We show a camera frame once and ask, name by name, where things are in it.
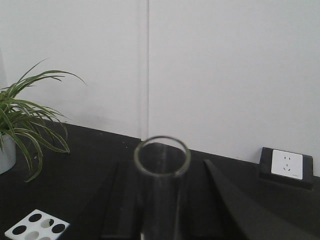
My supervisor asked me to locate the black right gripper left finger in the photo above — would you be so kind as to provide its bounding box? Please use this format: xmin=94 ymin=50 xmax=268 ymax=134
xmin=100 ymin=161 xmax=141 ymax=240

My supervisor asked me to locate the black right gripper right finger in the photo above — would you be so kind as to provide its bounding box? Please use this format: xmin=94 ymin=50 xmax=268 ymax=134
xmin=188 ymin=159 xmax=320 ymax=240

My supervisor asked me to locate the tall clear test tube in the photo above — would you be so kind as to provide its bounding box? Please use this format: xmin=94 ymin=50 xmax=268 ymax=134
xmin=133 ymin=135 xmax=191 ymax=240

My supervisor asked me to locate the black socket base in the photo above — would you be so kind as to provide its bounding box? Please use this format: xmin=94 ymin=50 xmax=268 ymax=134
xmin=258 ymin=147 xmax=314 ymax=190

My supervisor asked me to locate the white test tube rack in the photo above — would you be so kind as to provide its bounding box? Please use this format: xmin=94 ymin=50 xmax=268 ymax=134
xmin=4 ymin=209 xmax=70 ymax=240

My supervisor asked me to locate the white plant pot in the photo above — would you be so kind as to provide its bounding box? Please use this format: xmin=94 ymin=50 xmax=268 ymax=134
xmin=0 ymin=134 xmax=16 ymax=174

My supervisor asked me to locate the green spider plant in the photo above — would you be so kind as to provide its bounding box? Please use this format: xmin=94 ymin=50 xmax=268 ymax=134
xmin=0 ymin=65 xmax=71 ymax=183

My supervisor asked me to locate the white wall socket plate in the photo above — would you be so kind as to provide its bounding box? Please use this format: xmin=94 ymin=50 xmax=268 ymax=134
xmin=270 ymin=149 xmax=303 ymax=180

